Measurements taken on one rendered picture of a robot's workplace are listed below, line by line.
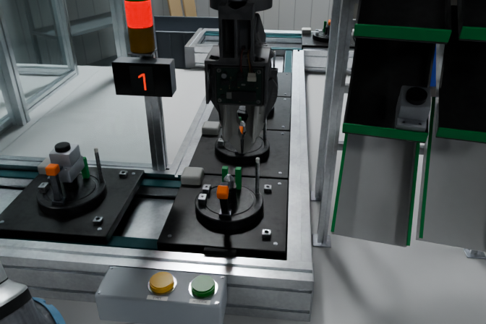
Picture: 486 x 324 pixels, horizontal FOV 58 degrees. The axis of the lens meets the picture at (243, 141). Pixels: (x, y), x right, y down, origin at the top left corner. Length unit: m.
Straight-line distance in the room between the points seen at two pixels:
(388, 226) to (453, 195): 0.13
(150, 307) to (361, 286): 0.41
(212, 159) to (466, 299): 0.61
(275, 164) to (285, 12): 4.17
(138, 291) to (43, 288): 0.24
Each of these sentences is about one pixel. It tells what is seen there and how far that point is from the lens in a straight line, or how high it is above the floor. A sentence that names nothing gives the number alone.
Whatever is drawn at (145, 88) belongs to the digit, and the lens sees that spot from 0.93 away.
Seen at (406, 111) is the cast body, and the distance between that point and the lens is 0.72.
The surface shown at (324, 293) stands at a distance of 0.91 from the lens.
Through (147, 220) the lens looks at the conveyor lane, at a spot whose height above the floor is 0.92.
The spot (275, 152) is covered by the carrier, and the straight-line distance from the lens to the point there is 1.11.
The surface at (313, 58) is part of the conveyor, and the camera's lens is 1.99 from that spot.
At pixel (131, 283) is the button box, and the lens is 0.80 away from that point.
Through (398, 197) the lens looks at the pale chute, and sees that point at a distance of 0.86.
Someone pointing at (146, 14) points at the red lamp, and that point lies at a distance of 0.90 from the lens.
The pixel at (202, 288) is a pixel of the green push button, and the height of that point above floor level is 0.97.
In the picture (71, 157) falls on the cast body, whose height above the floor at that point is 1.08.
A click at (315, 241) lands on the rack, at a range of 1.01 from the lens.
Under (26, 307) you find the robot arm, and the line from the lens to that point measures 0.62.
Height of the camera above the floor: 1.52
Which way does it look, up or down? 28 degrees down
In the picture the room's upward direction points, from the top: straight up
